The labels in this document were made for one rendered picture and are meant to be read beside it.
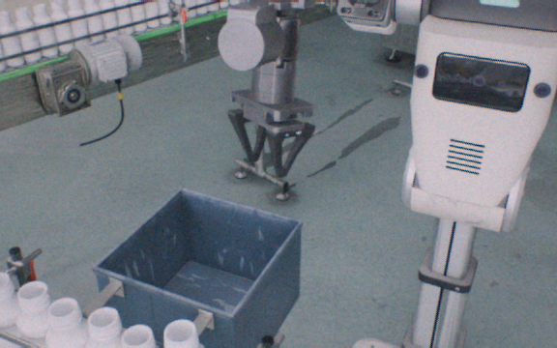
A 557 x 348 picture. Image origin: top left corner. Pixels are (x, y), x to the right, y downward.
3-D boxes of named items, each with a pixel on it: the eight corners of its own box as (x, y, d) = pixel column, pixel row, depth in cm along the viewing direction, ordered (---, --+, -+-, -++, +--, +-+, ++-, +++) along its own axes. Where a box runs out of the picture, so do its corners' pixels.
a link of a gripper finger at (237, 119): (254, 178, 77) (258, 108, 74) (223, 160, 82) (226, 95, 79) (294, 169, 81) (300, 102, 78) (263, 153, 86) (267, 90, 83)
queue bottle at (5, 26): (1, 66, 191) (-13, 14, 183) (15, 59, 196) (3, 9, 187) (14, 69, 189) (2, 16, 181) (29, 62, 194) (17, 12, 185)
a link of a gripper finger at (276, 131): (271, 188, 75) (277, 116, 71) (239, 169, 80) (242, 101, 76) (311, 178, 79) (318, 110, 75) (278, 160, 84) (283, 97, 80)
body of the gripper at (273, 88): (276, 126, 72) (280, 65, 69) (228, 104, 79) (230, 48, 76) (315, 119, 76) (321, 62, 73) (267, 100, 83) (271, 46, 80)
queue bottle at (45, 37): (53, 58, 197) (43, 8, 189) (37, 56, 198) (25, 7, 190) (62, 51, 202) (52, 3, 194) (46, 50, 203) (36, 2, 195)
